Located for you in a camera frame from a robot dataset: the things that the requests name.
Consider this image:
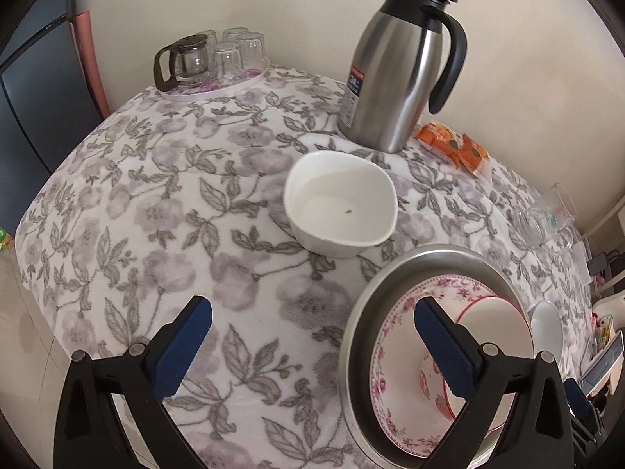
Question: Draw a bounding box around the white round tray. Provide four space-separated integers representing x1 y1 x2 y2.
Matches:
157 56 271 101

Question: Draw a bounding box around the white plastic chair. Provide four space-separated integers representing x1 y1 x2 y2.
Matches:
593 293 625 318

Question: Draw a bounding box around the red-rimmed strawberry print bowl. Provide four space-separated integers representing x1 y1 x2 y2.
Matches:
419 295 533 433

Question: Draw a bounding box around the orange snack packet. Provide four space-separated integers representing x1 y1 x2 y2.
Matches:
456 134 491 177
415 122 462 167

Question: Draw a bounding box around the black power adapter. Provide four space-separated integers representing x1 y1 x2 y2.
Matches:
588 251 625 277

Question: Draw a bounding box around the grey rectangular box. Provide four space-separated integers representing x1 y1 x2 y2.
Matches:
581 329 625 396

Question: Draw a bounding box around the small clear glass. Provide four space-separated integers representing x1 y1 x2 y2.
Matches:
518 210 545 248

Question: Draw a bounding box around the stainless steel plate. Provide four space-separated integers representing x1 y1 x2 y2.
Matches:
342 243 533 469

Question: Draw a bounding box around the white ceramic bowl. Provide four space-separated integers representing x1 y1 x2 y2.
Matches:
284 151 397 258

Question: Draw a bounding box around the grey floral tablecloth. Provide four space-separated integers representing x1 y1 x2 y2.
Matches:
14 66 594 469

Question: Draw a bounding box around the glass teapot with brown handle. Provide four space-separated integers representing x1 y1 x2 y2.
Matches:
154 34 212 93

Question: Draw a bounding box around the clear glass mug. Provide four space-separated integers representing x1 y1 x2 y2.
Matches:
537 183 578 253

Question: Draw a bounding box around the pink floral plate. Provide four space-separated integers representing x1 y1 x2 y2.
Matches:
370 276 530 460

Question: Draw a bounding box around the small white plate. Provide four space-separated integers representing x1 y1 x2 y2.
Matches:
530 299 564 357

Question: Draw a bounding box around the stainless steel thermos jug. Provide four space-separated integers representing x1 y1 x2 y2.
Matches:
337 0 467 154

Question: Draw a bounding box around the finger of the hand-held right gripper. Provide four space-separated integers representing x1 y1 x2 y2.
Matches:
564 378 606 450

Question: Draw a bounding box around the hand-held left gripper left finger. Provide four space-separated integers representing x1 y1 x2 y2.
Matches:
53 295 213 469

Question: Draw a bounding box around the dark cabinet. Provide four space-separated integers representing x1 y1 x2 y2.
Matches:
0 10 105 216

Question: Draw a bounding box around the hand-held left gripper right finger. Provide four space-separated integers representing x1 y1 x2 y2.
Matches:
414 295 576 469

